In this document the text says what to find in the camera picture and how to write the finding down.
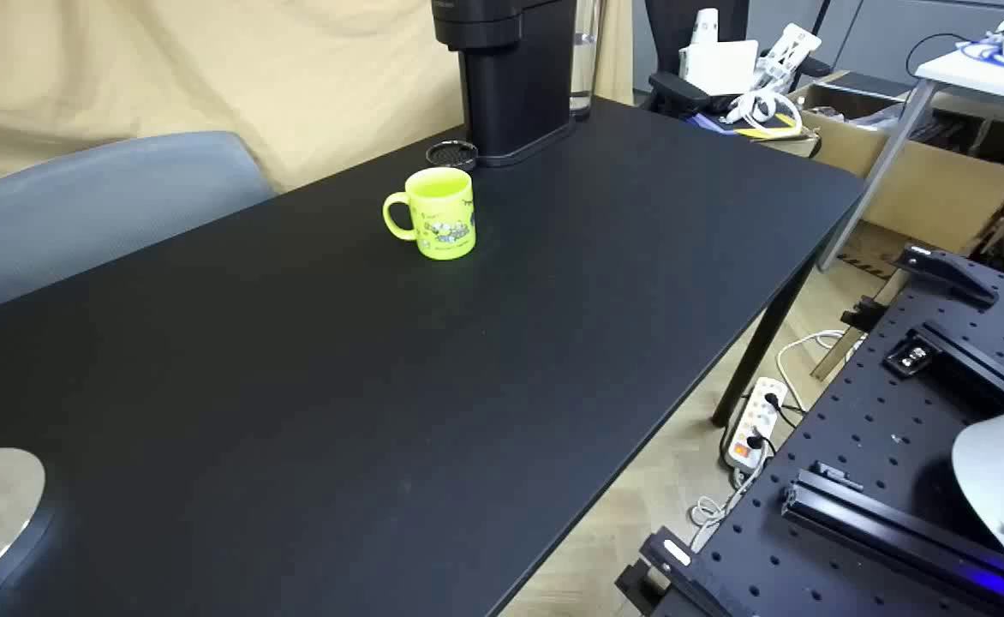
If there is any yellow-green printed mug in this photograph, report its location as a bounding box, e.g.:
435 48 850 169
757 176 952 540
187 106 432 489
381 163 478 265

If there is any black round rimmed object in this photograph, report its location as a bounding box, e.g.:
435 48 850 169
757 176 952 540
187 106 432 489
420 138 484 176

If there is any black table leg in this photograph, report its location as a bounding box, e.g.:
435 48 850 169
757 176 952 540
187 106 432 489
710 252 826 433

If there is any silver metal pole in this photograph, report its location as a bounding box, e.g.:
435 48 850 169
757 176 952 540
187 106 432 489
569 0 606 120

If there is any white floor power strip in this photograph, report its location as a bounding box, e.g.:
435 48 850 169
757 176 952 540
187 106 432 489
722 374 791 476

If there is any small round metal floor fitting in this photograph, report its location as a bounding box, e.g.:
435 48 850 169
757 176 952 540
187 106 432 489
685 495 726 532

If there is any white box device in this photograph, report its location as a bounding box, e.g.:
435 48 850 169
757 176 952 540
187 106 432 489
677 8 759 100

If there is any beige fabric curtain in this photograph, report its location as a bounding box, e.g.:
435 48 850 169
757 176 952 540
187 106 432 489
0 0 640 198

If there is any black perforated breadboard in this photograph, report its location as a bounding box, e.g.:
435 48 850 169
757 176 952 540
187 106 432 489
614 252 1004 617

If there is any white multi-socket power strip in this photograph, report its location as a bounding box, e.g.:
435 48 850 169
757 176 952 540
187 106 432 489
753 22 826 84

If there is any brown cardboard box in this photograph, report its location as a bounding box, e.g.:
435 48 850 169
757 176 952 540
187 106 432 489
799 74 1004 262

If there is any white side table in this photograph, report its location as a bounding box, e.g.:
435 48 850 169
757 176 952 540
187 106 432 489
826 43 1004 274

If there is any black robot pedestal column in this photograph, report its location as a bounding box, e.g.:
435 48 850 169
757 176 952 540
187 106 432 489
428 0 579 172

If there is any white floor cable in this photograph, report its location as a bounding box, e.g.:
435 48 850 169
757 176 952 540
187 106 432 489
770 326 854 406

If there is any white coiled cable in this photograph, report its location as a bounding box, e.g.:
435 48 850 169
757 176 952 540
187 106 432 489
722 81 810 143

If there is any small black mount block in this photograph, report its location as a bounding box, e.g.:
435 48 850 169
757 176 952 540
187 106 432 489
882 330 938 379

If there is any black clamp bracket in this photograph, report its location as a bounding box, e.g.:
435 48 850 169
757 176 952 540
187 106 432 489
898 244 999 313

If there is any long black aluminium rail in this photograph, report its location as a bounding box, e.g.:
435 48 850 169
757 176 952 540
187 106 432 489
777 459 1004 611

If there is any short black aluminium rail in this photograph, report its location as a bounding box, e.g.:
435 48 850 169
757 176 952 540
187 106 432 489
917 320 1004 411

